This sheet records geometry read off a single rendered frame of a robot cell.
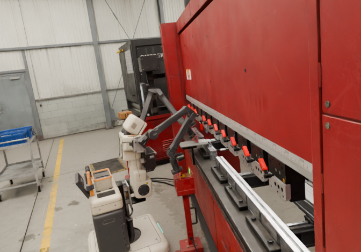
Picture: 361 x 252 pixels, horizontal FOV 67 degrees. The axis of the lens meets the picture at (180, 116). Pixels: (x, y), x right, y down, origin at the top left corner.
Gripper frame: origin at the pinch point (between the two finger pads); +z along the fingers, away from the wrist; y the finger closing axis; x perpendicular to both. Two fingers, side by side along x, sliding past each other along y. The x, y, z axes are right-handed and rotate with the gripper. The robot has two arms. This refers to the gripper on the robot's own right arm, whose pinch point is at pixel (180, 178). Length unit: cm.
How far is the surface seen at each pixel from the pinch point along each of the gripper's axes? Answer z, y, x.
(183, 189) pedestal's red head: 9.2, -0.5, -4.7
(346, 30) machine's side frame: -94, 23, -189
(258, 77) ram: -78, 45, -112
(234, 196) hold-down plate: -4, 27, -68
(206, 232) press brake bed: 79, 6, 28
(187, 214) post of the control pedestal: 36.6, -5.1, 2.6
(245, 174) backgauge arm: 6, 49, -30
